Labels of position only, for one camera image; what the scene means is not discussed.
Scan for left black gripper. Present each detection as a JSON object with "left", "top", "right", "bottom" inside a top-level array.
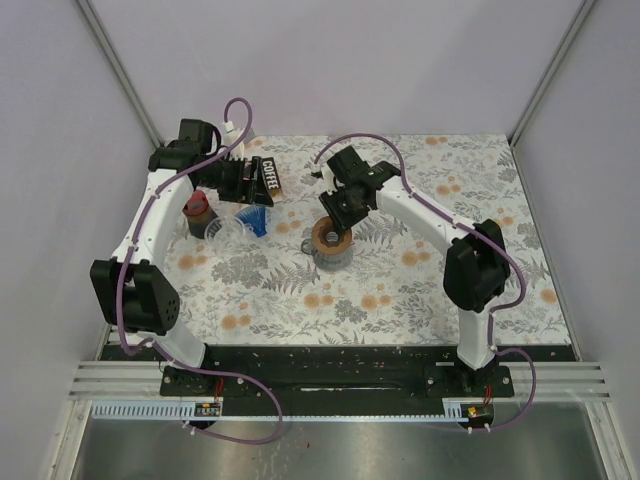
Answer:
[{"left": 198, "top": 154, "right": 273, "bottom": 206}]

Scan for coffee filter paper box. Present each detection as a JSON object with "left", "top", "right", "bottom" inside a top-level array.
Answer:
[{"left": 258, "top": 157, "right": 285, "bottom": 203}]

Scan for blue ribbed cone dripper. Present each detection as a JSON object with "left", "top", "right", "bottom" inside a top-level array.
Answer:
[{"left": 235, "top": 205, "right": 271, "bottom": 238}]

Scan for round wooden dripper base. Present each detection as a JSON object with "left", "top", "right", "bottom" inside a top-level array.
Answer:
[{"left": 311, "top": 216, "right": 353, "bottom": 255}]

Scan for grey glass coffee server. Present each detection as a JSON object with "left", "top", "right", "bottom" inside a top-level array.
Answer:
[{"left": 300, "top": 238, "right": 353, "bottom": 272}]

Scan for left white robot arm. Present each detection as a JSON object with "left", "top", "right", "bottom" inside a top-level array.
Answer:
[{"left": 90, "top": 119, "right": 274, "bottom": 395}]

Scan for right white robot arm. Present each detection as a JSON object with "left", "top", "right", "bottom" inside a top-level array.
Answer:
[{"left": 312, "top": 146, "right": 510, "bottom": 396}]

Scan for clear plastic cup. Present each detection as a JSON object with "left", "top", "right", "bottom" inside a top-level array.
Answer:
[{"left": 204, "top": 216, "right": 246, "bottom": 249}]

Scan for brown bottle red cap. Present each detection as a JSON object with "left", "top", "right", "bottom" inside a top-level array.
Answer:
[{"left": 182, "top": 190, "right": 215, "bottom": 239}]

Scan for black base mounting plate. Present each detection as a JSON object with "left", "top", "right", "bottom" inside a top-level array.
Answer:
[{"left": 159, "top": 346, "right": 514, "bottom": 417}]

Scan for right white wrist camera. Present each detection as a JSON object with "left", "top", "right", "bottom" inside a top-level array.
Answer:
[{"left": 311, "top": 165, "right": 337, "bottom": 195}]

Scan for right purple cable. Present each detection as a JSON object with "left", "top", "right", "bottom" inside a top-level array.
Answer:
[{"left": 315, "top": 132, "right": 539, "bottom": 432}]

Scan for purple cable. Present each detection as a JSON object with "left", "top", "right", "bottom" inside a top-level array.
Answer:
[
  {"left": 315, "top": 132, "right": 539, "bottom": 432},
  {"left": 115, "top": 97, "right": 287, "bottom": 442}
]

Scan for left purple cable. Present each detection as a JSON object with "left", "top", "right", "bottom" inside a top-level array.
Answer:
[{"left": 115, "top": 97, "right": 287, "bottom": 442}]

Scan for left aluminium frame post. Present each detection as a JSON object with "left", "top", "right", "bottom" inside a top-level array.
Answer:
[{"left": 74, "top": 0, "right": 163, "bottom": 148}]

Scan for aluminium frame post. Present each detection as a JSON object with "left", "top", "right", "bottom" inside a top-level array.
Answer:
[
  {"left": 507, "top": 0, "right": 599, "bottom": 149},
  {"left": 74, "top": 0, "right": 163, "bottom": 148}
]

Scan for white slotted cable duct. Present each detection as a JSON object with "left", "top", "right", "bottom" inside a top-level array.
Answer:
[{"left": 91, "top": 400, "right": 223, "bottom": 422}]

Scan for right aluminium frame post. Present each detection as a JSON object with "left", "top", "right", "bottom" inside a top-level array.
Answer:
[{"left": 507, "top": 0, "right": 599, "bottom": 149}]

